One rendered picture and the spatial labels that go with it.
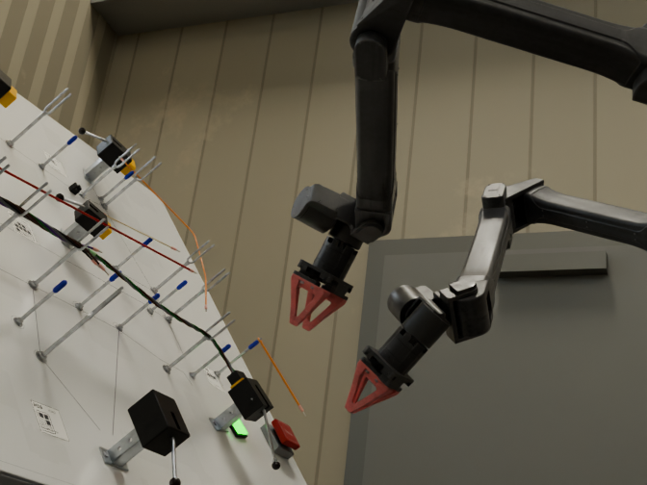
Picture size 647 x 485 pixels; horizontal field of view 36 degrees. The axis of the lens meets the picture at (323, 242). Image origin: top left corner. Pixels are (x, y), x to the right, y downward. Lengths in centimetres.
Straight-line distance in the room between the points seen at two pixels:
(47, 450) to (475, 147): 265
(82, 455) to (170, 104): 313
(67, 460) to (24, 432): 7
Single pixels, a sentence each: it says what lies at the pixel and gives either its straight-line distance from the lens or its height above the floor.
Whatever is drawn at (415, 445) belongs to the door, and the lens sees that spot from 320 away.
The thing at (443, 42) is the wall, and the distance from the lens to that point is 393.
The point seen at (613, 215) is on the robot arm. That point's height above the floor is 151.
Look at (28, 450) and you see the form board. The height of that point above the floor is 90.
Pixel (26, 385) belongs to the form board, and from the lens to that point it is 126.
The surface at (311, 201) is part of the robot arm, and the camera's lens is 155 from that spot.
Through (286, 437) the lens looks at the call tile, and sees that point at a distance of 179.
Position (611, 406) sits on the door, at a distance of 312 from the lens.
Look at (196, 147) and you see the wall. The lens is 408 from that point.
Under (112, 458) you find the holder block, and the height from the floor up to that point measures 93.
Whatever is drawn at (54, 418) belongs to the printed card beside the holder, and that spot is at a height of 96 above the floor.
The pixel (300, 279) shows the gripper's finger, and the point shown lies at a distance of 158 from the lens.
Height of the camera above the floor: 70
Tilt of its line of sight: 24 degrees up
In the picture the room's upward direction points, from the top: 7 degrees clockwise
